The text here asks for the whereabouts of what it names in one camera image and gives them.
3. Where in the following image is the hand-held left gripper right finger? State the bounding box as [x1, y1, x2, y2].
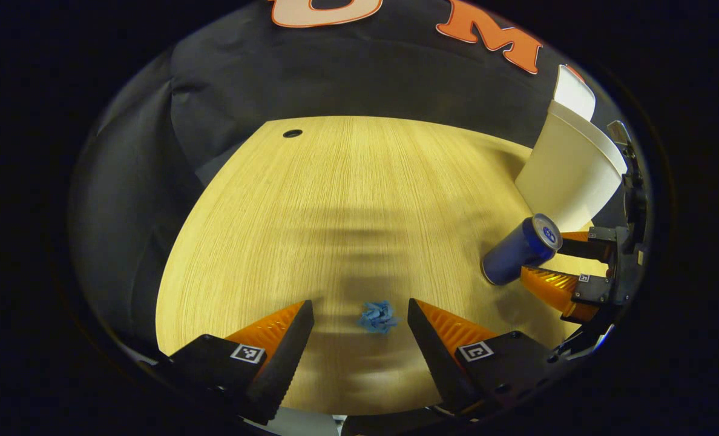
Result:
[408, 298, 569, 418]

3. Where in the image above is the blue pop can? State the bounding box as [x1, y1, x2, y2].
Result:
[482, 213, 563, 286]

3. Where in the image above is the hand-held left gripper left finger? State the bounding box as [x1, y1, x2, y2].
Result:
[166, 299, 315, 426]

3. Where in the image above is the blue paper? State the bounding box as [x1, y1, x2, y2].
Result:
[358, 301, 399, 335]

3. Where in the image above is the white desktop garbage bin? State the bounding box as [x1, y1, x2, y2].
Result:
[515, 65, 628, 233]

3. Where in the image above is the black backdrop cloth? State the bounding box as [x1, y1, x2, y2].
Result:
[69, 0, 614, 358]

